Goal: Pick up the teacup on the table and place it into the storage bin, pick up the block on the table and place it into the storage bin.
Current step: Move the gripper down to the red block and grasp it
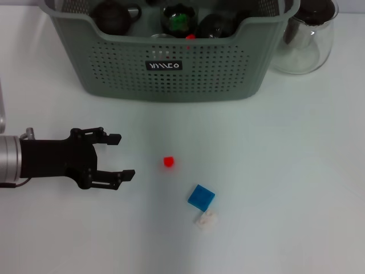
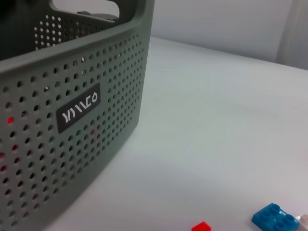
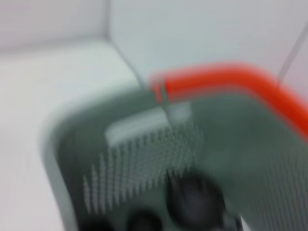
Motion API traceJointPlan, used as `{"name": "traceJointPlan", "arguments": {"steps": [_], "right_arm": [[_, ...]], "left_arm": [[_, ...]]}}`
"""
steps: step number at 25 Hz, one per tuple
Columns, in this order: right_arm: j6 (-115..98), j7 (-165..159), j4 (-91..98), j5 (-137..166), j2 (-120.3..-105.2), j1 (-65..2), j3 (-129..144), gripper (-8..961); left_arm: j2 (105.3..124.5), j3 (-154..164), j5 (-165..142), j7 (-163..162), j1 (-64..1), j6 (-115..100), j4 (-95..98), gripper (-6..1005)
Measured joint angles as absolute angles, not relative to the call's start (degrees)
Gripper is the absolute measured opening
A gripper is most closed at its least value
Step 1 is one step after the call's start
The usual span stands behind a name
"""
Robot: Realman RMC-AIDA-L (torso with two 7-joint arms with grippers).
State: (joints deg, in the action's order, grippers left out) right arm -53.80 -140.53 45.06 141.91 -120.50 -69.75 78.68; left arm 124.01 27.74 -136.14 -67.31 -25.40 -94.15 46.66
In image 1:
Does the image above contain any grey-green perforated storage bin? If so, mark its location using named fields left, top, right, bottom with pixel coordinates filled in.
left=42, top=0, right=300, bottom=103

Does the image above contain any black clay teapot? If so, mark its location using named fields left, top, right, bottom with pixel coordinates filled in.
left=90, top=0, right=143, bottom=37

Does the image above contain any glass carafe with black lid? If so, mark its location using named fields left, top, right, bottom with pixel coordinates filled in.
left=267, top=0, right=339, bottom=75

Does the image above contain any white two-stud plate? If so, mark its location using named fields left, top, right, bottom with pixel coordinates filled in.
left=194, top=209, right=219, bottom=232

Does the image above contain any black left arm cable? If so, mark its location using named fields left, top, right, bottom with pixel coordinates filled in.
left=0, top=178, right=29, bottom=188

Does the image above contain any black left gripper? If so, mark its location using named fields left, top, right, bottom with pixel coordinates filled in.
left=19, top=127, right=136, bottom=191

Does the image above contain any blue square toy plate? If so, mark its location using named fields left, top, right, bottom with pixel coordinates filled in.
left=187, top=184, right=216, bottom=212

